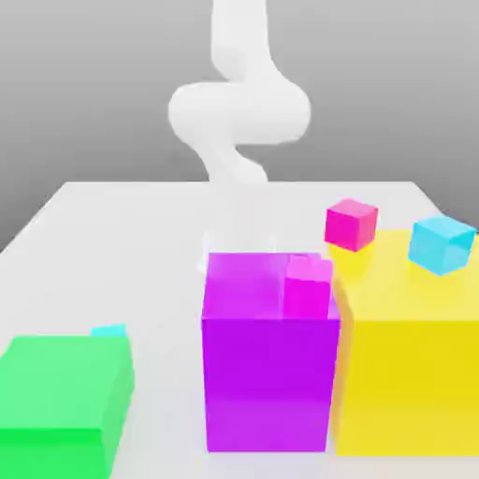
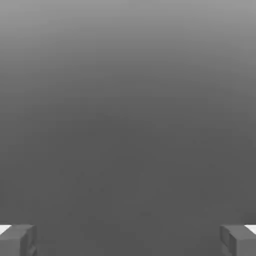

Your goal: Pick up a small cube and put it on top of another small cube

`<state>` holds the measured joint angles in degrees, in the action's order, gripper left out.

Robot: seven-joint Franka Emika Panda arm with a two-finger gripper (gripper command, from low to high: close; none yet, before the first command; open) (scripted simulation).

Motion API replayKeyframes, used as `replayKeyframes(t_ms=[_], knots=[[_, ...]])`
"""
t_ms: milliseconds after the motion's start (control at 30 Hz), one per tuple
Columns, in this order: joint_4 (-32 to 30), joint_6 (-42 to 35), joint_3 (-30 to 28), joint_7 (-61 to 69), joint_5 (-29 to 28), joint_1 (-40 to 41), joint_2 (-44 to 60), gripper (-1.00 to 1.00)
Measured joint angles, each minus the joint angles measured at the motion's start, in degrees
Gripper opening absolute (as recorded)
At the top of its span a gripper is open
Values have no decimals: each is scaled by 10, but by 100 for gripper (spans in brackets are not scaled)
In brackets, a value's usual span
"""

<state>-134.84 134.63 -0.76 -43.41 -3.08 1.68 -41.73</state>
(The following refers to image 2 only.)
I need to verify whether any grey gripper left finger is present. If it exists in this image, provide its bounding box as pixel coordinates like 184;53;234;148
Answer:
0;224;38;256

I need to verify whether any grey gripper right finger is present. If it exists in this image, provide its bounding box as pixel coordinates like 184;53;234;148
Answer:
219;224;256;256

